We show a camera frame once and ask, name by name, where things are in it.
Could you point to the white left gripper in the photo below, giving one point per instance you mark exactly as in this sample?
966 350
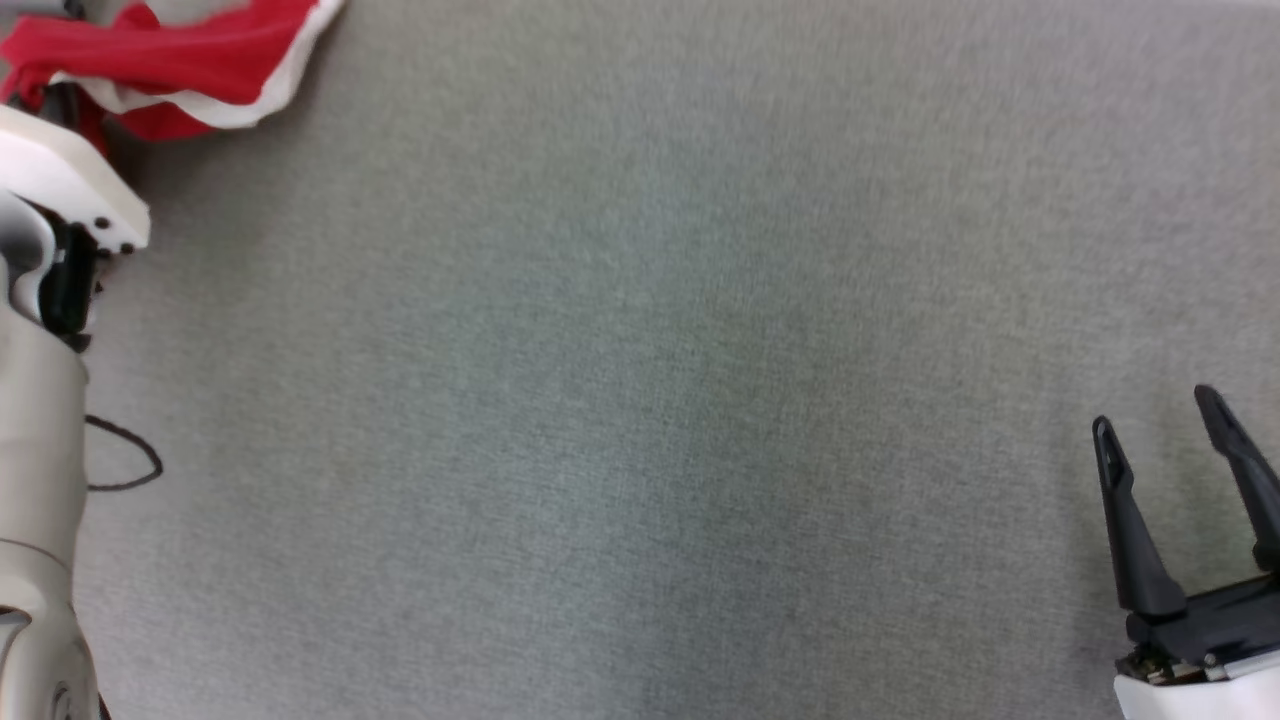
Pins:
70 180

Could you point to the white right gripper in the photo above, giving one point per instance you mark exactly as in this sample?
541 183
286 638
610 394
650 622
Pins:
1210 640

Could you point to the red shorts white trim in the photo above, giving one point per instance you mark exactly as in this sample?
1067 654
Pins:
200 50

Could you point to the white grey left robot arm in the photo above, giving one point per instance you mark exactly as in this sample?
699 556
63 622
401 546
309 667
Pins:
35 450

